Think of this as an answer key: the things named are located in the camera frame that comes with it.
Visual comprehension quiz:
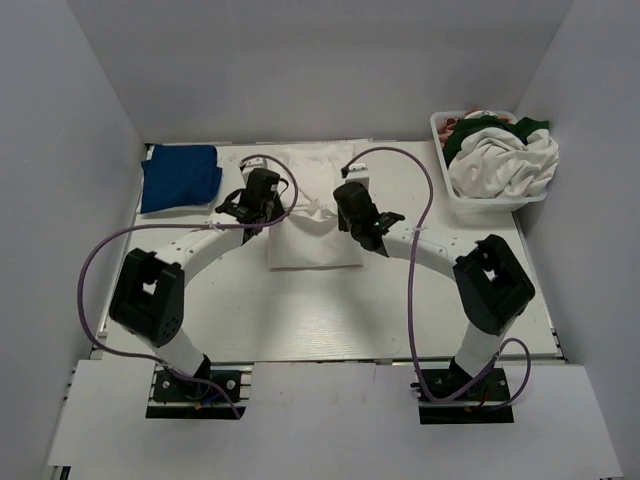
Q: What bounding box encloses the cream white t shirt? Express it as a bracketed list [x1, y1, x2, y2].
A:
[444, 128, 559, 199]

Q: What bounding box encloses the dark green t shirt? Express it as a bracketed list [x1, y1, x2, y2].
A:
[442, 115, 550, 160]

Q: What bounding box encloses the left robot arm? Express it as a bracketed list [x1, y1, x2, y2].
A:
[109, 168, 284, 399]

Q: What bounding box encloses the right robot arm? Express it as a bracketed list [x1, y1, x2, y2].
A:
[333, 182, 535, 399]

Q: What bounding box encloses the folded blue t shirt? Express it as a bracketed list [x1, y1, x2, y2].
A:
[140, 144, 223, 214]

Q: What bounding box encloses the pink garment in basket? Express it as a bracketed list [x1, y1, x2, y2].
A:
[437, 107, 515, 145]

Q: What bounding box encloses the white plastic laundry basket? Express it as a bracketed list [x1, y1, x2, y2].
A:
[430, 110, 547, 215]

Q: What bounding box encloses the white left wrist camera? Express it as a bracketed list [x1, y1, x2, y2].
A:
[239, 156, 268, 173]

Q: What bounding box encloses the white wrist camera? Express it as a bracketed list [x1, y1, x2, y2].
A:
[239, 156, 268, 173]
[341, 162, 370, 193]

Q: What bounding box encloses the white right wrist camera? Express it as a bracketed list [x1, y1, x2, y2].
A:
[341, 162, 370, 193]

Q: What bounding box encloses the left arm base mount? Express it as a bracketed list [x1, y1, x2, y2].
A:
[145, 365, 252, 420]

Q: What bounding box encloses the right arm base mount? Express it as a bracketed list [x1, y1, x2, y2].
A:
[411, 368, 514, 425]

